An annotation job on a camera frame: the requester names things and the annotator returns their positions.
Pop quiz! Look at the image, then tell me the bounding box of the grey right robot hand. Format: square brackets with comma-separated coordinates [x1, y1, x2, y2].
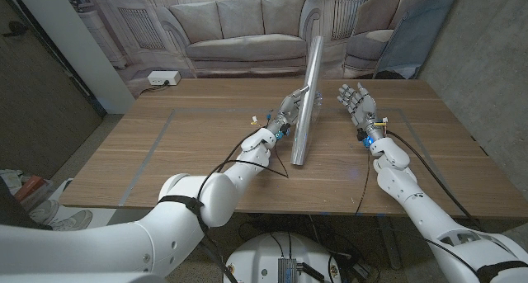
[337, 82, 387, 144]

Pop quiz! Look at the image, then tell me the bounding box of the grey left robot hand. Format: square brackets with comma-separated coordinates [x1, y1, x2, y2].
[266, 85, 310, 142]

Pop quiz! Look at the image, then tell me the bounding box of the clear plastic wrap roll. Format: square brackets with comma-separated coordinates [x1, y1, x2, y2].
[290, 35, 325, 167]

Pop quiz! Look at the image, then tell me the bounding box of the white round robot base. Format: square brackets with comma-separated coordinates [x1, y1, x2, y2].
[222, 232, 342, 283]

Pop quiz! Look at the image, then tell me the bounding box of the white power strip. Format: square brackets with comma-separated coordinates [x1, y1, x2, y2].
[147, 70, 182, 87]

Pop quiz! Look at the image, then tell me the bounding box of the blue grey leaning board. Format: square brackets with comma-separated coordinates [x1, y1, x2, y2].
[373, 0, 462, 80]

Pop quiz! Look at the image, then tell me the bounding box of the printed living room backdrop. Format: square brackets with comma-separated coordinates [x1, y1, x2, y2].
[59, 0, 461, 97]

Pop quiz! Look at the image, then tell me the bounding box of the grey table leg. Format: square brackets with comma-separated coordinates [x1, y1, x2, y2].
[375, 215, 403, 271]

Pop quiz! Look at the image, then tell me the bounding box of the silver electronics box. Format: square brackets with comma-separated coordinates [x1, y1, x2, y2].
[277, 257, 299, 283]

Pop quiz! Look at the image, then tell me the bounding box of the white pillar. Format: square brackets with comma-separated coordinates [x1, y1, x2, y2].
[10, 0, 136, 116]

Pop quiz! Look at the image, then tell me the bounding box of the white sneaker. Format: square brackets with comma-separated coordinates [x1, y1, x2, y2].
[28, 199, 61, 226]
[51, 210, 94, 232]

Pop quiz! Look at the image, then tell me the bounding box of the dark door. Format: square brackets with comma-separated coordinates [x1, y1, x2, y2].
[0, 0, 104, 181]

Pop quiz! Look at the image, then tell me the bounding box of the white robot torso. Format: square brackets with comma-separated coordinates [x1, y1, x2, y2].
[0, 273, 166, 283]

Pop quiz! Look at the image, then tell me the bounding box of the orange red box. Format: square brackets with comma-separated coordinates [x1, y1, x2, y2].
[14, 174, 46, 202]

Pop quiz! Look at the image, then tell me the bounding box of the dark trouser leg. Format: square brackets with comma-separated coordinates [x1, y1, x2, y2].
[0, 177, 53, 231]

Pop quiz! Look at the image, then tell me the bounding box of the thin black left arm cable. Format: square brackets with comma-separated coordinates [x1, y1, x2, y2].
[216, 144, 290, 180]

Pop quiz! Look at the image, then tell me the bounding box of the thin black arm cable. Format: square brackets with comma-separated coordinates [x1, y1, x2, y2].
[216, 144, 290, 180]
[354, 149, 371, 216]

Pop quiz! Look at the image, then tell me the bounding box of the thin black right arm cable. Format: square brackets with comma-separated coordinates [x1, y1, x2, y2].
[354, 149, 371, 216]

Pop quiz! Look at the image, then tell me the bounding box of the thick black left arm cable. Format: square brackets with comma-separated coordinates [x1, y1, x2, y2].
[196, 127, 266, 283]

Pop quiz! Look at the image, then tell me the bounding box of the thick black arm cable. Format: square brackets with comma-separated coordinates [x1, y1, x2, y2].
[385, 130, 483, 231]
[196, 127, 266, 283]

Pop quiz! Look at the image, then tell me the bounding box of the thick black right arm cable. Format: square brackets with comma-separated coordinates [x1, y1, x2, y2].
[385, 130, 483, 231]

